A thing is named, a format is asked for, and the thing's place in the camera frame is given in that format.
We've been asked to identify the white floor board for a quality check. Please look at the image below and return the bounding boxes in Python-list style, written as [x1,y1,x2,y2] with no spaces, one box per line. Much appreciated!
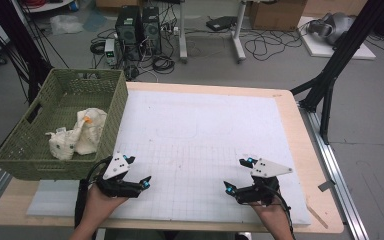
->
[298,15,378,61]

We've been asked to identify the brown cardboard box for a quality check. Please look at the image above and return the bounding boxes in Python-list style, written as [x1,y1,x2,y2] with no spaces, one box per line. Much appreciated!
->
[248,0,309,33]

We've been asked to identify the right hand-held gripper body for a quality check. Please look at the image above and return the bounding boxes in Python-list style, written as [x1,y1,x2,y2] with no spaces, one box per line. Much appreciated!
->
[235,158,294,206]

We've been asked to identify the coiled black cable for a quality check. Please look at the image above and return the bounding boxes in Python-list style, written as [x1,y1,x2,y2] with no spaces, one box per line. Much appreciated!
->
[151,54,177,75]

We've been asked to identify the black metal stand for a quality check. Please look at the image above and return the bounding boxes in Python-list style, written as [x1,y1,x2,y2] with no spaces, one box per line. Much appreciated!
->
[0,0,54,104]
[289,0,384,146]

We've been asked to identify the person's left hand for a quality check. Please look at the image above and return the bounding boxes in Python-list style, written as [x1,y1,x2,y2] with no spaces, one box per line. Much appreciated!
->
[81,184,129,228]

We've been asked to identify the green woven basket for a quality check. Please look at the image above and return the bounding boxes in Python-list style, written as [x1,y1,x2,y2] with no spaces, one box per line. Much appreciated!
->
[0,68,129,182]

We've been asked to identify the grey helmet device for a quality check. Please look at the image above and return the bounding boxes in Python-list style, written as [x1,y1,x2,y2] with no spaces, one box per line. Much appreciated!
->
[308,12,356,47]

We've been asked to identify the clear plastic bag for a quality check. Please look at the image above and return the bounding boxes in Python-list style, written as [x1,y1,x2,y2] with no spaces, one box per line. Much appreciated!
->
[49,13,85,36]

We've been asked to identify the large black computer tower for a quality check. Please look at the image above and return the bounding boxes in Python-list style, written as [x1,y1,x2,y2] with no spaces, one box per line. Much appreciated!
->
[114,5,144,62]

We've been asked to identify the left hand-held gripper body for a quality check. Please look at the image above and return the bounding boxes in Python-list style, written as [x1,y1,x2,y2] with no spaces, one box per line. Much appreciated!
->
[94,152,144,199]

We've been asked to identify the black flat device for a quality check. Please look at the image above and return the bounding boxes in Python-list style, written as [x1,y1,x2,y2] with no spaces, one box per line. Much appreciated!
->
[205,15,238,33]

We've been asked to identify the white desk leg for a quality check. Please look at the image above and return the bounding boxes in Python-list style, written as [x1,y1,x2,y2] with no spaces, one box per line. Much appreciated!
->
[231,0,248,64]
[178,0,189,64]

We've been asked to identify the white grid mat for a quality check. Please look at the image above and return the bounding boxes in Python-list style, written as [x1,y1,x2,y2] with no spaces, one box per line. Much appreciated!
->
[26,89,313,226]

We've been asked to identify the thin wooden stick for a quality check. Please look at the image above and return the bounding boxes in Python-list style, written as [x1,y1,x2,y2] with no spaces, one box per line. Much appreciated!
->
[305,203,329,230]

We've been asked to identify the small white power supply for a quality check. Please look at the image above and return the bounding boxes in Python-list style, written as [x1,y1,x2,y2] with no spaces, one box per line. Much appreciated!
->
[104,38,118,67]

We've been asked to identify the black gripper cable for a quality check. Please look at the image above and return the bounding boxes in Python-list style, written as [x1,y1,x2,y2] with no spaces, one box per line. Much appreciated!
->
[74,156,114,229]
[263,181,297,240]

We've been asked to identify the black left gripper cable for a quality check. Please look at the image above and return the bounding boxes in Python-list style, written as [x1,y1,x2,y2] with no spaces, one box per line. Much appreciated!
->
[74,156,114,229]

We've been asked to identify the grey tape piece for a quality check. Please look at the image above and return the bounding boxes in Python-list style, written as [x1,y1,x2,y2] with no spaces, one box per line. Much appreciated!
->
[317,179,337,193]

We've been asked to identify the person's dark trousers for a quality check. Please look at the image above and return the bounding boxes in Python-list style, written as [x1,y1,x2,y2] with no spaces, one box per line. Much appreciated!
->
[104,229,248,240]

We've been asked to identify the cream printed cloth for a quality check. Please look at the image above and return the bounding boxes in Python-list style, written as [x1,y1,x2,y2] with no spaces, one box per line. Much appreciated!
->
[45,107,108,162]

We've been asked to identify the person's right hand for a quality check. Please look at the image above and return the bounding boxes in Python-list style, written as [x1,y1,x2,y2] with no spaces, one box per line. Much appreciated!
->
[250,195,293,233]

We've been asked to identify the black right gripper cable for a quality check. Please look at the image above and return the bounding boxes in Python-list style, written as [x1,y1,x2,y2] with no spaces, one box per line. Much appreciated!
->
[263,181,297,240]

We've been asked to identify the slim black computer tower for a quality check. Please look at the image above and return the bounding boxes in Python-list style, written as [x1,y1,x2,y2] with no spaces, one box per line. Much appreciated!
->
[141,5,163,56]

